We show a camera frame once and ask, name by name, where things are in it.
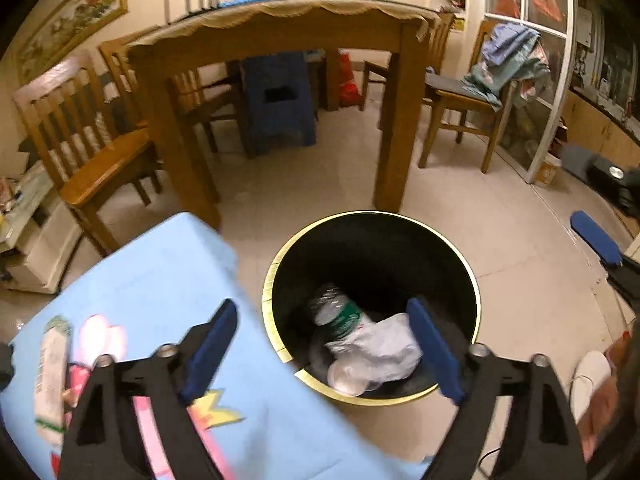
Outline black round trash bin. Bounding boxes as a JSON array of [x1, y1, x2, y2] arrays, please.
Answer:
[[262, 210, 482, 408]]

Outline white rectangular box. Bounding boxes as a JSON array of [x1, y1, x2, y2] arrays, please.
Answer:
[[34, 315, 72, 448]]

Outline wooden chair with clothes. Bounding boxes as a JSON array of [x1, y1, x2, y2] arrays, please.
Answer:
[[418, 19, 519, 175]]

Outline light blue cartoon tablecloth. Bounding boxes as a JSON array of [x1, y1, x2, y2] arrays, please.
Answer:
[[1, 214, 427, 479]]

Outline pile of clothes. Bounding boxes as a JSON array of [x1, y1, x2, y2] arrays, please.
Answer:
[[462, 22, 551, 110]]

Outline crumpled white paper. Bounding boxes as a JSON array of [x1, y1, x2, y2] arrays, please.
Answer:
[[326, 313, 422, 384]]

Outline white glass coffee table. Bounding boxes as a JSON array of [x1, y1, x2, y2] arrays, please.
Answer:
[[1, 162, 81, 295]]

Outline clear plastic bottle green label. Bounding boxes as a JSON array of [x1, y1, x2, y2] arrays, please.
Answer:
[[308, 284, 373, 356]]

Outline wooden dining table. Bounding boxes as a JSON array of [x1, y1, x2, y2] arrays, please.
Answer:
[[127, 0, 437, 229]]

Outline near wooden dining chair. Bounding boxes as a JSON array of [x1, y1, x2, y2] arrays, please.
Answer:
[[12, 50, 163, 257]]

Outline wooden dining chair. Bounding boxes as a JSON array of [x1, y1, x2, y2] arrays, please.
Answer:
[[98, 27, 252, 156], [12, 50, 163, 257]]

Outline far wooden dining chair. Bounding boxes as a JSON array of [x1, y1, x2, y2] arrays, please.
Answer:
[[98, 27, 252, 156]]

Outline horse painting gold frame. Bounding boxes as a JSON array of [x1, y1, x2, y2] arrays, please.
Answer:
[[16, 0, 128, 84]]

